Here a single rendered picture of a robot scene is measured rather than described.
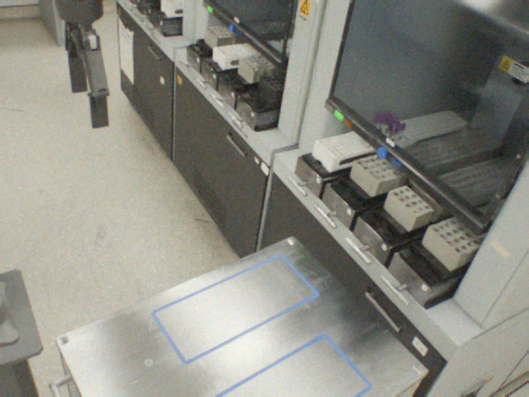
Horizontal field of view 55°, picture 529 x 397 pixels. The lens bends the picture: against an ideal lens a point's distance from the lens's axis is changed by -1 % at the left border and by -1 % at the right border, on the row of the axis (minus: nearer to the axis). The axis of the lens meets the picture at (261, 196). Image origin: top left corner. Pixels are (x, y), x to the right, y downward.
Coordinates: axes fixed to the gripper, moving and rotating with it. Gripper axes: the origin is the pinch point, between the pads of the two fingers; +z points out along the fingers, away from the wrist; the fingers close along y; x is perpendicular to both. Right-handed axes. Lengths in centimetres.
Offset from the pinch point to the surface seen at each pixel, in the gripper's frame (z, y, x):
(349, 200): 38, 8, 67
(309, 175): 42, -10, 66
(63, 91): 120, -228, 36
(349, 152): 34, -6, 77
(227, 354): 38, 38, 13
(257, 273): 38, 22, 29
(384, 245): 40, 25, 66
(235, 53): 34, -79, 76
